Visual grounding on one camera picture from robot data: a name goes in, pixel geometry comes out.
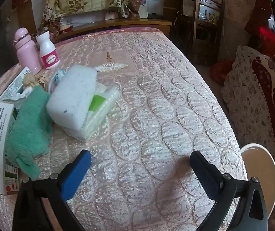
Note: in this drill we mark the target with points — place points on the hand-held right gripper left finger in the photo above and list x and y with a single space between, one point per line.
76 175

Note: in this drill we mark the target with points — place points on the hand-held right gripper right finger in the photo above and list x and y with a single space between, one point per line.
204 175

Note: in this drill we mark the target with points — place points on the white plastic bin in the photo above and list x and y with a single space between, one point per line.
260 173

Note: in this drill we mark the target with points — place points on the green fluffy cloth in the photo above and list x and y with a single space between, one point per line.
29 130

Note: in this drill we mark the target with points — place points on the tissue packet with green label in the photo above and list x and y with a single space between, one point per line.
103 103

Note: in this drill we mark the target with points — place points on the white sponge block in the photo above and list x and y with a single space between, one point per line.
71 93

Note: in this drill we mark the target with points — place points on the white tissue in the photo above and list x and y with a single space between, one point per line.
22 96

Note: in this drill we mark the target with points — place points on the beige paper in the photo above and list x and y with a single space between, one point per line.
30 79

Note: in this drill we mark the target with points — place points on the white green milk carton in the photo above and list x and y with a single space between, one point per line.
14 84

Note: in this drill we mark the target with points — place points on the floral covered sofa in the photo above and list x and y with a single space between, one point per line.
245 96

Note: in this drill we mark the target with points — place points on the red floor bag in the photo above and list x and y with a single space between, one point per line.
220 72

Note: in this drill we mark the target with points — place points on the white pill bottle pink label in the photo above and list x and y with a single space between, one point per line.
47 50

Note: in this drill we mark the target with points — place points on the pink thermos bottle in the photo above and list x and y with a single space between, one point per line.
28 53

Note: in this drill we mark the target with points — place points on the wooden shelf stand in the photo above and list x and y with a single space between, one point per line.
196 28

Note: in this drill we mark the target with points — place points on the artificial flower bunch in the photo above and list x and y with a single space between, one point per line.
53 26

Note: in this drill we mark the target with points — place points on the red plastic bag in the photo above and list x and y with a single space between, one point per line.
269 37

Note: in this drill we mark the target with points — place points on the wooden cabinet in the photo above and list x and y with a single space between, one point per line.
132 24

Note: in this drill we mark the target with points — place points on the printed box on chair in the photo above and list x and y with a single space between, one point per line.
207 12

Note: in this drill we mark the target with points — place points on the small white patterned box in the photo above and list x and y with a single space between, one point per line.
111 15

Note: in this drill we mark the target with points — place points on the black set-top box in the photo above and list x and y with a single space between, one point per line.
155 15

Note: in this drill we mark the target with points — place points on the small clear plastic bag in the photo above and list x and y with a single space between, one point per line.
272 20

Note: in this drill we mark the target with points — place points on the dark red hanging cloth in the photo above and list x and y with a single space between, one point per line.
257 14

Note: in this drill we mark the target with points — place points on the floral covered tall appliance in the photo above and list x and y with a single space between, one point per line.
233 4

